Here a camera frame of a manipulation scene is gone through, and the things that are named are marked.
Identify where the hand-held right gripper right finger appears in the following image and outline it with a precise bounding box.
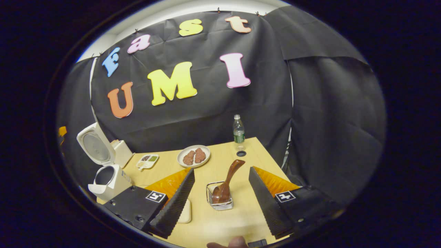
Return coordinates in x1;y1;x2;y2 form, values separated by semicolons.
248;166;345;240

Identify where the white round plate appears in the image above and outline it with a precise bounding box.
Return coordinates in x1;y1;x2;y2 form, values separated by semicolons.
177;145;211;168

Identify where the white rice cooker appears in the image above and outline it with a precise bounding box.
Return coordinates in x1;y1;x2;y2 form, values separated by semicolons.
76;122;133;202

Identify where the clear plastic water bottle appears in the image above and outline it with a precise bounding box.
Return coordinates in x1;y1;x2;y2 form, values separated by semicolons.
233;114;246;151

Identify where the clear container of rice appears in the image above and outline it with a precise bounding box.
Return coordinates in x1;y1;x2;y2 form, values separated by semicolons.
177;199;192;224

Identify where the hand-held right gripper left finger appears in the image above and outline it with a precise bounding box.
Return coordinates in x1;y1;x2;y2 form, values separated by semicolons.
103;168;195;239

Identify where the brown wooden spoon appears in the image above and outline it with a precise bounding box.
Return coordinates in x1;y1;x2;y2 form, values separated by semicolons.
211;159;246;204

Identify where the white toaster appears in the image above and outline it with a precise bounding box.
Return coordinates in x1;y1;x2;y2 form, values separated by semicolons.
110;139;134;168

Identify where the white divided condiment dish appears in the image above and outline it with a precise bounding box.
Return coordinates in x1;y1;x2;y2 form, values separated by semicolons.
136;154;160;172

